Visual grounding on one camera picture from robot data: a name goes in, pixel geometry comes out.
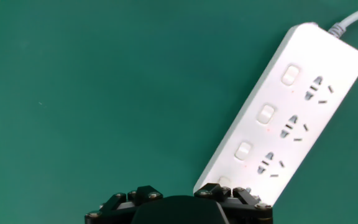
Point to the white four-socket power strip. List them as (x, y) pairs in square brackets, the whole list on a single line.
[(322, 56)]

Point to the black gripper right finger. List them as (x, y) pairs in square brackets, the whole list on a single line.
[(241, 199)]

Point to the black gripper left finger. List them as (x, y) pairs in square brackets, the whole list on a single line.
[(118, 199)]

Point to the green table mat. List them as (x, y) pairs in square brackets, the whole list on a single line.
[(89, 93)]

